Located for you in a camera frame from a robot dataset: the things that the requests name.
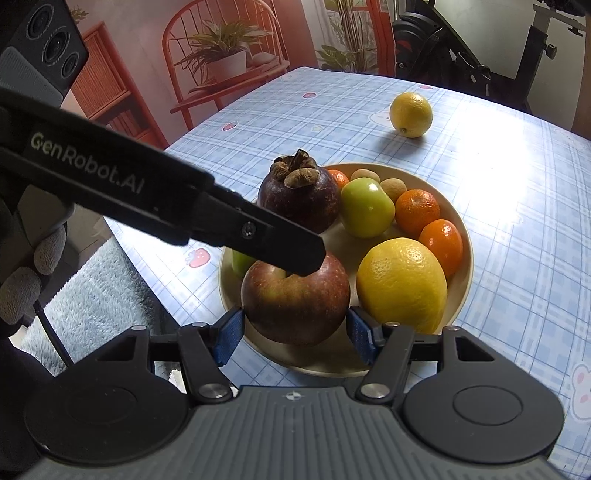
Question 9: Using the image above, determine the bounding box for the light blue fluffy rug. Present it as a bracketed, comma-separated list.
[21, 237, 162, 377]

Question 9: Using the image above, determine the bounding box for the yellow lemon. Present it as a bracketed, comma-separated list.
[389, 92, 433, 138]

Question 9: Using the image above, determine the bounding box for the beige round plate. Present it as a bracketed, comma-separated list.
[218, 162, 474, 378]

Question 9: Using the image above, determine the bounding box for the blue plaid tablecloth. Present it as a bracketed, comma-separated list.
[104, 66, 591, 480]

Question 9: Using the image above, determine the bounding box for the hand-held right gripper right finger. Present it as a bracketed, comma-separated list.
[346, 307, 522, 401]

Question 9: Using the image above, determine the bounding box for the black cable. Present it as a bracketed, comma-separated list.
[37, 307, 75, 370]

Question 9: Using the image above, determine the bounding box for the dark purple mangosteen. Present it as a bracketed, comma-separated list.
[257, 148, 342, 234]

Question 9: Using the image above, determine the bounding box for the person's left hand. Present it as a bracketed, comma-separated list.
[0, 185, 75, 326]

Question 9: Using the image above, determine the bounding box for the black exercise bike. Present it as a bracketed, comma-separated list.
[388, 0, 591, 116]

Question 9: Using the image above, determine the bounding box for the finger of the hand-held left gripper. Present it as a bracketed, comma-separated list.
[189, 185, 327, 277]

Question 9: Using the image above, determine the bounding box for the green apple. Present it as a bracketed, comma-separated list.
[340, 178, 396, 239]

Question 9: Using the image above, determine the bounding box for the red apple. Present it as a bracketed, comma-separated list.
[240, 251, 352, 346]

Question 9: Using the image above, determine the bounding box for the large orange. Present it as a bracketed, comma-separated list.
[356, 237, 449, 335]

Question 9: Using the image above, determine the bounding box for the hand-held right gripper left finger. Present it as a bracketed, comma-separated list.
[69, 308, 245, 401]

